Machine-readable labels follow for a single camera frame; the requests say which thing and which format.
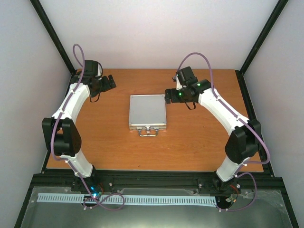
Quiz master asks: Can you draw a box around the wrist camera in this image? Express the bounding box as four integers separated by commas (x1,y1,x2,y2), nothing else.
97,63,103,76
172,76,182,90

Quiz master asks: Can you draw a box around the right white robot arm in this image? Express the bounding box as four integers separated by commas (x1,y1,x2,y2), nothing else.
165,66,261,192

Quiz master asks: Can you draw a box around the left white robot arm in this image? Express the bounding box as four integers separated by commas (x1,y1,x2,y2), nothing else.
42,60,116,191

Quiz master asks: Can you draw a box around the purple cable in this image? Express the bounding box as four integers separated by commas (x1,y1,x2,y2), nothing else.
50,43,125,211
177,52,271,212

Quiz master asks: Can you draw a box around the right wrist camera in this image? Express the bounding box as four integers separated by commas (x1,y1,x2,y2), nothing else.
172,76,182,90

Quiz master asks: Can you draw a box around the light blue cable duct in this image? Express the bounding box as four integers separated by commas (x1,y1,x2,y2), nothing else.
37,193,216,207

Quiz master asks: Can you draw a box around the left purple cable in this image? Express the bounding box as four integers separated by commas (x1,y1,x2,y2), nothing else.
50,43,125,211

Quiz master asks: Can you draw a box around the aluminium poker case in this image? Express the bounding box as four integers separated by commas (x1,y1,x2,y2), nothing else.
129,94,167,137

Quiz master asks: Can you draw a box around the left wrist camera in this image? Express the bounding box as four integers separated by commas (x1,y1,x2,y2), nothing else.
97,63,103,76

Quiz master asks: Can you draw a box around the black aluminium frame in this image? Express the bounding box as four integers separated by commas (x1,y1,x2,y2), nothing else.
15,0,298,228

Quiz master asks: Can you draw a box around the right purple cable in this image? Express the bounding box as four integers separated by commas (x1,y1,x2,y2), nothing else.
177,52,271,212

